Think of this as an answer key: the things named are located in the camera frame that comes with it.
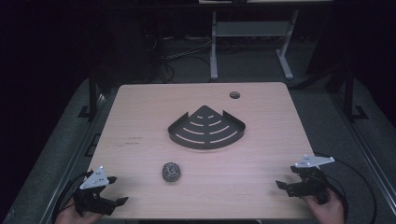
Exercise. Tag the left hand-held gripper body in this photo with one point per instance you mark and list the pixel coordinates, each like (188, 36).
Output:
(93, 180)

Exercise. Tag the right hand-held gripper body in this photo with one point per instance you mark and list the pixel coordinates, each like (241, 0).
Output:
(311, 182)

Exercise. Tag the steel wool scrubber ball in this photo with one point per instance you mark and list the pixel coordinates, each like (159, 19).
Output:
(171, 172)

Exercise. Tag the black metal corner shelf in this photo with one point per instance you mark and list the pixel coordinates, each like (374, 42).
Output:
(205, 145)

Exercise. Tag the person's right hand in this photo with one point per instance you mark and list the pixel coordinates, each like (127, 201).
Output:
(327, 211)

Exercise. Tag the person's left hand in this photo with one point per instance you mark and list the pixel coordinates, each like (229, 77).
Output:
(74, 217)

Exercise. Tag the aluminium frame rail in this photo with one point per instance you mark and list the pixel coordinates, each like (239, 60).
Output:
(74, 155)
(364, 149)

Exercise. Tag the black metal post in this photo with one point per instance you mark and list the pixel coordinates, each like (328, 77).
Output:
(349, 93)
(92, 93)

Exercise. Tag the grey metal desk frame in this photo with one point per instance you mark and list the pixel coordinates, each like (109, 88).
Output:
(249, 29)

